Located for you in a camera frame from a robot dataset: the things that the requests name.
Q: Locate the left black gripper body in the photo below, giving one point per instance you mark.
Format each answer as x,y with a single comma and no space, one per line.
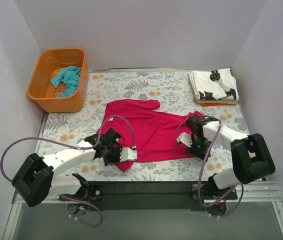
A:
110,155

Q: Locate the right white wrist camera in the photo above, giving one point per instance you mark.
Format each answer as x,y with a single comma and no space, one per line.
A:
185,139

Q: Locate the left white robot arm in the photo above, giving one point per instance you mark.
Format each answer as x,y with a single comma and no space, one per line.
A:
40,177

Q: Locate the magenta t shirt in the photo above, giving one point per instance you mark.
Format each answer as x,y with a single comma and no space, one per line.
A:
154,131

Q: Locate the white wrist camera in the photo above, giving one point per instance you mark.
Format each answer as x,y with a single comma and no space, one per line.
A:
185,139
128,154

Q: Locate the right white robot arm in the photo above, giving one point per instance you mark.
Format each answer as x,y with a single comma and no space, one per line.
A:
251,159

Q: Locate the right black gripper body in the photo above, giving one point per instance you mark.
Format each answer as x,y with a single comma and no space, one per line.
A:
199,149

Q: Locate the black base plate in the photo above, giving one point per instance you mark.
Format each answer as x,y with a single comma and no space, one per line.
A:
141,195

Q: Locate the white printed folded t shirt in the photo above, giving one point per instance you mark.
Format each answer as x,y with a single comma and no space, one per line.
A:
214,85

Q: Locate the orange folded t shirt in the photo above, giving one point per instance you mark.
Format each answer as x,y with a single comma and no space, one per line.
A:
219,104

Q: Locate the teal t shirt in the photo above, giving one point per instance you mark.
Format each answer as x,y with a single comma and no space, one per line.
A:
70,77

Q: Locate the orange plastic basket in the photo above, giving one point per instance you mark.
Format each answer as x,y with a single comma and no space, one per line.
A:
49,64

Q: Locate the aluminium frame rail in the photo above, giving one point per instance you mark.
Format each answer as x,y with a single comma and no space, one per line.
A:
142,210

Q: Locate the beige folded t shirt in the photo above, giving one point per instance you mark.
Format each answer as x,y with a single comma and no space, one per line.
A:
216,102

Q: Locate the floral patterned table mat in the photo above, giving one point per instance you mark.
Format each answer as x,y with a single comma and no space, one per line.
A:
173,91

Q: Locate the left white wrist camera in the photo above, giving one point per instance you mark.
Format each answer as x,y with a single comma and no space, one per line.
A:
128,154

